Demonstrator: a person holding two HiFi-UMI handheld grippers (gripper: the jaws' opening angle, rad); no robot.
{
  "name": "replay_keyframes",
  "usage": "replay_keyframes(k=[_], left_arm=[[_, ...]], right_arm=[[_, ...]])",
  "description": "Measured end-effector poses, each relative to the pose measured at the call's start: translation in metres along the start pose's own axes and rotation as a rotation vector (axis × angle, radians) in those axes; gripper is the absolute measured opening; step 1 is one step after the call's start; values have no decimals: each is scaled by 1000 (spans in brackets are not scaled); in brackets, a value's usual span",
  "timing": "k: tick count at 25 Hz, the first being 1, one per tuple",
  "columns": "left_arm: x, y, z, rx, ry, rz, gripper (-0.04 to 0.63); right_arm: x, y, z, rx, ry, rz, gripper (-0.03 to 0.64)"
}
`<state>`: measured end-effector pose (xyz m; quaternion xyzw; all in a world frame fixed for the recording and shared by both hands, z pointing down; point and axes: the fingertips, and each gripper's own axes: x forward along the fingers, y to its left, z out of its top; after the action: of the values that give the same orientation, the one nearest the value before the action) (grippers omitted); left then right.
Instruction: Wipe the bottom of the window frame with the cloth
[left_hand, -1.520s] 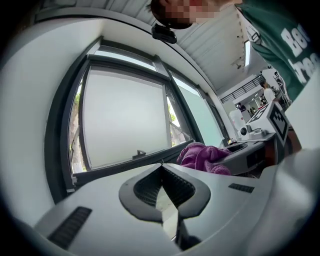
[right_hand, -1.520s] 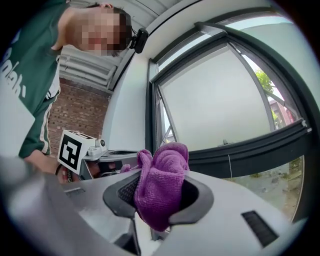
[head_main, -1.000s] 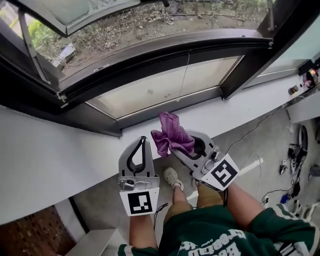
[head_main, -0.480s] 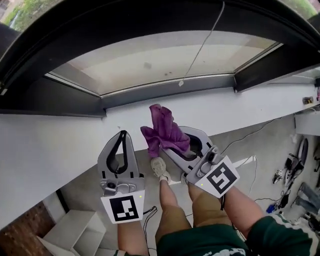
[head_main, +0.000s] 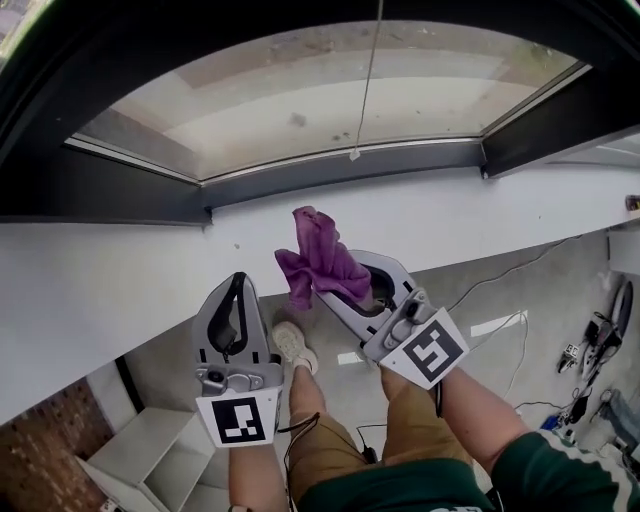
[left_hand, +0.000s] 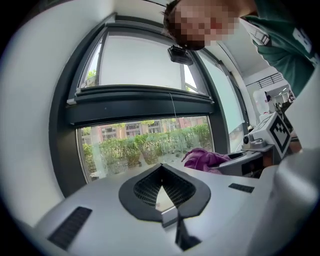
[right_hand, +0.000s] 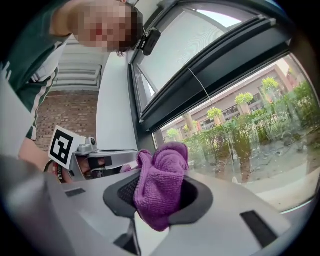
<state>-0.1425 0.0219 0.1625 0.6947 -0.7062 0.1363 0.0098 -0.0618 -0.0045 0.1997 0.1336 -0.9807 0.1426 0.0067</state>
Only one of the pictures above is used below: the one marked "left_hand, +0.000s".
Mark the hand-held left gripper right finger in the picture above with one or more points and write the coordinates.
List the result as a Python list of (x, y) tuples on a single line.
[(200, 197)]

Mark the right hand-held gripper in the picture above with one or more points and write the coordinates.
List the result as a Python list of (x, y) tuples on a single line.
[(277, 132)]

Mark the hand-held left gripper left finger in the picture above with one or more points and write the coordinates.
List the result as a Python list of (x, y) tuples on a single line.
[(128, 200)]

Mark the purple cloth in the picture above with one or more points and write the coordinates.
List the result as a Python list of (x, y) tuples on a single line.
[(200, 158)]

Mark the dark grey window frame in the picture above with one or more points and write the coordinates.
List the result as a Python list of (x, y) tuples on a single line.
[(140, 110)]

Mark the white roller blind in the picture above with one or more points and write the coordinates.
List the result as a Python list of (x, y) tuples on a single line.
[(140, 60), (225, 100)]

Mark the person's green shirt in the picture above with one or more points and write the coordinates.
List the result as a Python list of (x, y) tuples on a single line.
[(282, 47)]

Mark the black head-worn camera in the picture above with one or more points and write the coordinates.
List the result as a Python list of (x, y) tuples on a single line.
[(180, 56)]

